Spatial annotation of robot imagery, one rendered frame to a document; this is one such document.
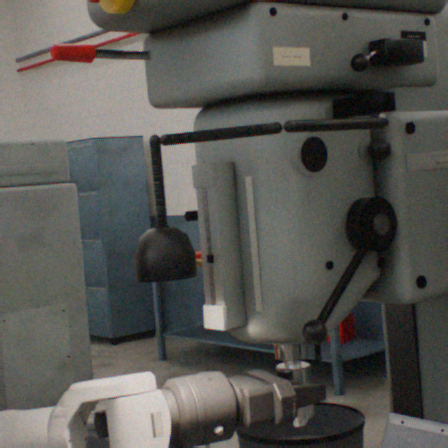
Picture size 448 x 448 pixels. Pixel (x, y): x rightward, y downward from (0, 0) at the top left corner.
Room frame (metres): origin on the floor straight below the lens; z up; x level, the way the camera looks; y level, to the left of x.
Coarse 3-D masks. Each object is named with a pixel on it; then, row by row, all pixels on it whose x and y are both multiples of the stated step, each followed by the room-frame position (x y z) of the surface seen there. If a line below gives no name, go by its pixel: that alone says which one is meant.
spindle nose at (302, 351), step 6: (276, 348) 1.16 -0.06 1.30; (282, 348) 1.16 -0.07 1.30; (288, 348) 1.15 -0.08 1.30; (294, 348) 1.15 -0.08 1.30; (300, 348) 1.15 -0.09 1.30; (306, 348) 1.16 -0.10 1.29; (276, 354) 1.16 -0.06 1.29; (282, 354) 1.16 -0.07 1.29; (288, 354) 1.15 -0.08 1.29; (294, 354) 1.15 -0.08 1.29; (300, 354) 1.15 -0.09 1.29; (306, 354) 1.16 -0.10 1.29
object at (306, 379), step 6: (282, 378) 1.16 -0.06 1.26; (288, 378) 1.15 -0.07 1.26; (294, 378) 1.15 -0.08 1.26; (300, 378) 1.15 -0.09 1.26; (306, 378) 1.16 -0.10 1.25; (294, 384) 1.15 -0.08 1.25; (300, 384) 1.15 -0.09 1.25; (306, 384) 1.16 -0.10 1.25; (300, 408) 1.15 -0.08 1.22; (306, 408) 1.15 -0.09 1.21; (312, 408) 1.16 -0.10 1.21; (300, 414) 1.15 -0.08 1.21; (306, 414) 1.15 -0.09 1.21; (312, 414) 1.16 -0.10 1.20
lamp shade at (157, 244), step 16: (144, 240) 1.00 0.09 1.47; (160, 240) 1.00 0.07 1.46; (176, 240) 1.00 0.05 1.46; (144, 256) 1.00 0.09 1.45; (160, 256) 0.99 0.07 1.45; (176, 256) 0.99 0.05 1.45; (192, 256) 1.01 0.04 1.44; (144, 272) 1.00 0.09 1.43; (160, 272) 0.99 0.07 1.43; (176, 272) 0.99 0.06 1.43; (192, 272) 1.01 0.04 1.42
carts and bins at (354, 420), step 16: (320, 416) 3.36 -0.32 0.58; (336, 416) 3.32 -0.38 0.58; (352, 416) 3.25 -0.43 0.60; (240, 432) 3.06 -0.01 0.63; (256, 432) 3.31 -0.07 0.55; (272, 432) 3.35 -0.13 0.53; (288, 432) 3.37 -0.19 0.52; (304, 432) 3.37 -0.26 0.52; (320, 432) 3.35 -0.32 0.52; (336, 432) 3.32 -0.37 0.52; (352, 432) 2.99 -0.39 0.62
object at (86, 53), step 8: (56, 48) 1.08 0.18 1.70; (64, 48) 1.09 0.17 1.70; (72, 48) 1.09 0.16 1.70; (80, 48) 1.10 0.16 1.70; (88, 48) 1.11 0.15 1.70; (56, 56) 1.09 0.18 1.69; (64, 56) 1.09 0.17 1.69; (72, 56) 1.09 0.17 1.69; (80, 56) 1.10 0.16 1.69; (88, 56) 1.11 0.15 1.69; (96, 56) 1.12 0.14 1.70; (104, 56) 1.13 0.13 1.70; (112, 56) 1.13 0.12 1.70; (120, 56) 1.14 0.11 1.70; (128, 56) 1.15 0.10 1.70; (136, 56) 1.16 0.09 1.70; (144, 56) 1.16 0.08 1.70
